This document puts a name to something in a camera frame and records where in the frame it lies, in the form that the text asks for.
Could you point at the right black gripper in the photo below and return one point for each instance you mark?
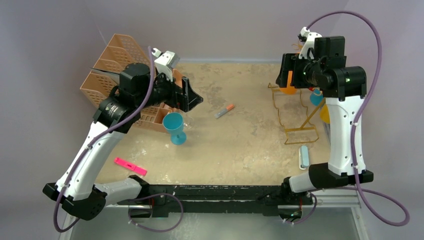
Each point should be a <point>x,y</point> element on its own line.
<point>286,70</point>

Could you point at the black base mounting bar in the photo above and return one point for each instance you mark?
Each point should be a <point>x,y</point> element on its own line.
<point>218,199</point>

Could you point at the orange wine glass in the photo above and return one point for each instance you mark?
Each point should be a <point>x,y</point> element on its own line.
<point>289,89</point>

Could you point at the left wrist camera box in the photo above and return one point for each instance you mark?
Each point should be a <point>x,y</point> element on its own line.
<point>165,62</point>

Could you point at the orange plastic file organizer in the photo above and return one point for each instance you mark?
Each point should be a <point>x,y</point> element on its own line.
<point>120,51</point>

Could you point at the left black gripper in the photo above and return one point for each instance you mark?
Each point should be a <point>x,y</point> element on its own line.
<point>184,98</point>

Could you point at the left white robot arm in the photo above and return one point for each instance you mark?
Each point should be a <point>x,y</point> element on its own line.
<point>139,87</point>

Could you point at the grey folder in organizer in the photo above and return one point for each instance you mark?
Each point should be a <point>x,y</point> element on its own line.
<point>112,75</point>

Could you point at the blue wine glass front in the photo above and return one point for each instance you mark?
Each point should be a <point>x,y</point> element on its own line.
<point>174,124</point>

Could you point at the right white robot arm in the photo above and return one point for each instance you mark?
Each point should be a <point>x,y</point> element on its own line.
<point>321,64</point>

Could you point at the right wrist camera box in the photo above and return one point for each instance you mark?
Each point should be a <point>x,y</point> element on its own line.
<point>307,37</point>

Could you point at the yellow wine glass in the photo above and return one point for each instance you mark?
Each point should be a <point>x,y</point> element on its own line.
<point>324,114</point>

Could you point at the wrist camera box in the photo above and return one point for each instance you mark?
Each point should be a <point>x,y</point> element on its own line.
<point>165,62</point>
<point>307,37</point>

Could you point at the pink plastic clip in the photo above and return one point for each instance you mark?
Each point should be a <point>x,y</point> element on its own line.
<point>130,166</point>

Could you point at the grey orange highlighter marker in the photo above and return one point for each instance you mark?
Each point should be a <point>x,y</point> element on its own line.
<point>224,111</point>

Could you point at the clear wine glass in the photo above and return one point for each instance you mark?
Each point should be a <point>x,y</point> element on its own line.
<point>188,121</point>

